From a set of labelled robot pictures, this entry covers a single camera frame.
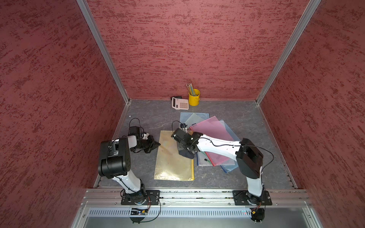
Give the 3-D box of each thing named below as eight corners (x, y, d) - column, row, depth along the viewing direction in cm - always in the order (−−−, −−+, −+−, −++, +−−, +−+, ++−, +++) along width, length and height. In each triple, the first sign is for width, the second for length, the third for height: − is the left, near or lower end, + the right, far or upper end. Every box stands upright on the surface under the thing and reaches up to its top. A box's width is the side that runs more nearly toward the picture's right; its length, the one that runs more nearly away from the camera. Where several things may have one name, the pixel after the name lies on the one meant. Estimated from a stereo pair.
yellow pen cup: (188, 106, 120) (189, 96, 111) (188, 98, 126) (189, 88, 117) (199, 106, 120) (200, 96, 111) (198, 98, 126) (199, 88, 117)
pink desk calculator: (170, 109, 117) (169, 107, 114) (171, 98, 126) (171, 95, 123) (188, 110, 117) (188, 107, 114) (188, 98, 126) (188, 95, 123)
